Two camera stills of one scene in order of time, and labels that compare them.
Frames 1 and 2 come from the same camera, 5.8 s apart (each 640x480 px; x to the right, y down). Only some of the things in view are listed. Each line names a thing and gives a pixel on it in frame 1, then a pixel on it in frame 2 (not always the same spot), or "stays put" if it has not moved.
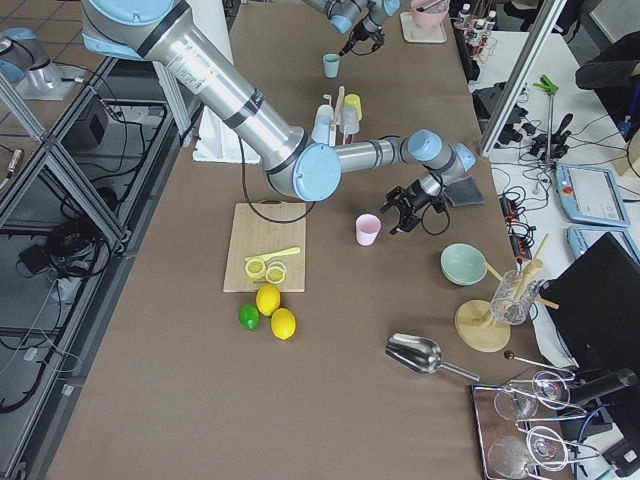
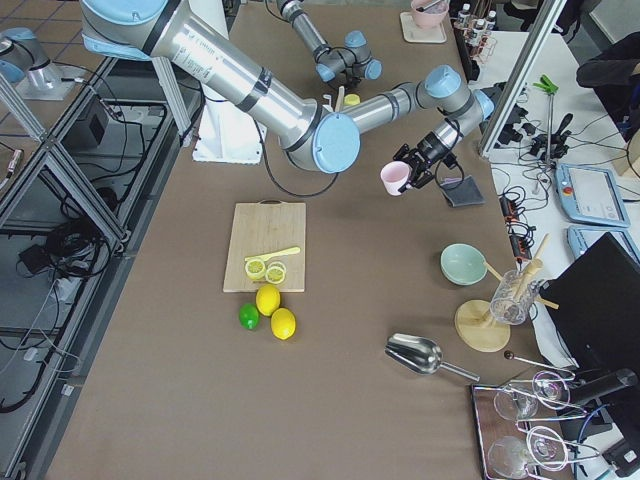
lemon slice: x=255 y=269 stays put
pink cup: x=367 y=227 → x=394 y=175
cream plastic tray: x=415 y=34 stays put
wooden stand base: x=474 y=320 stays put
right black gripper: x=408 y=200 → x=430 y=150
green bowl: x=462 y=264 stays put
